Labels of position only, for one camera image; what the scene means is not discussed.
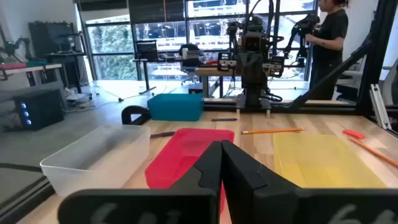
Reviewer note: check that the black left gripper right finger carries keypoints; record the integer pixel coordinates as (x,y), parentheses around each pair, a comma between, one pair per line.
(280,205)

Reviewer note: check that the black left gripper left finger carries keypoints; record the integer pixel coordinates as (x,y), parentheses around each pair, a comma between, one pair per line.
(186,205)

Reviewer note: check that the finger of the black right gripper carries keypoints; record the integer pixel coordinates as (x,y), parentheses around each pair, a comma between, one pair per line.
(259,70)
(247,70)

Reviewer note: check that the blue crayon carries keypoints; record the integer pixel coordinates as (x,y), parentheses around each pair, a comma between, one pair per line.
(224,119)

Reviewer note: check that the orange pencil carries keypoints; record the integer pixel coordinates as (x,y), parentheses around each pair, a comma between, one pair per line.
(373,151)
(272,131)

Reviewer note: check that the red eraser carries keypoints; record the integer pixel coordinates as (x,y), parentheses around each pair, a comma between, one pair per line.
(353,133)

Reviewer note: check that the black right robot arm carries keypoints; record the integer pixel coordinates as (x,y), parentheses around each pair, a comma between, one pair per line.
(255,98)

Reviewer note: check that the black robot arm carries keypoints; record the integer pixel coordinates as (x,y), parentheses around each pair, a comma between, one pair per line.
(303,26)

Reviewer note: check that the black robot arm green light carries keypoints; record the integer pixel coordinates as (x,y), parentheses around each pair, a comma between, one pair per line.
(18,43)

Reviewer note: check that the wooden table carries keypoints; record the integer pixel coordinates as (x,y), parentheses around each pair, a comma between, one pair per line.
(37,68)
(211,72)

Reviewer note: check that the red plastic bin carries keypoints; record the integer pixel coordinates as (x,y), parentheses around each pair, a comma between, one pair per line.
(186,152)

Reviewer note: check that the black office chair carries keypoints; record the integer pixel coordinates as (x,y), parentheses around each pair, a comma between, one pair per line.
(190,62)

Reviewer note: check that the yellow plastic bin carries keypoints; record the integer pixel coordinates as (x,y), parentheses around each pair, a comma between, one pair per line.
(320,161)

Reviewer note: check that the person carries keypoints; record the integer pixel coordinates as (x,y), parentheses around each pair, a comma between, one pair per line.
(329,37)

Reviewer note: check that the teal plastic bin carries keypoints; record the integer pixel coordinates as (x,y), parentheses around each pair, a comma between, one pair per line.
(175,107)

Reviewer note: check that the black standing desk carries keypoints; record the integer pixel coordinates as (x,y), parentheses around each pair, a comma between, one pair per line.
(145,74)

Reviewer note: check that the black monitor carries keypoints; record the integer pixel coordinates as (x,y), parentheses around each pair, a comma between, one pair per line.
(146,49)

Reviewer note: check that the clear plastic bin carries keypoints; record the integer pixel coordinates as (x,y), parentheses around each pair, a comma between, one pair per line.
(93,155)

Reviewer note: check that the silver aluminium extrusion piece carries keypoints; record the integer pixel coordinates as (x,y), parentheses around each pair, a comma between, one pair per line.
(380,105)

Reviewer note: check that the black computer tower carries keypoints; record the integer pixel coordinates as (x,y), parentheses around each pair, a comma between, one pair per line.
(38,109)

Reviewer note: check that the large black display cart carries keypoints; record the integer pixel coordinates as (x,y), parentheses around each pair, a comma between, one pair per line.
(49,37)

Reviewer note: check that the flat teal tray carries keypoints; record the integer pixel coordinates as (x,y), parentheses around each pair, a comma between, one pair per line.
(36,63)

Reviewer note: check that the flat red tray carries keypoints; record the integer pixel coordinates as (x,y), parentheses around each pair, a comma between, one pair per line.
(12,66)

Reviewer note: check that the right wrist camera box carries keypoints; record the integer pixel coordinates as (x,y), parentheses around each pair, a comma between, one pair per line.
(252,42)

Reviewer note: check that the black aluminium table frame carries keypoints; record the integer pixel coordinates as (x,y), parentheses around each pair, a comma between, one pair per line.
(326,109)

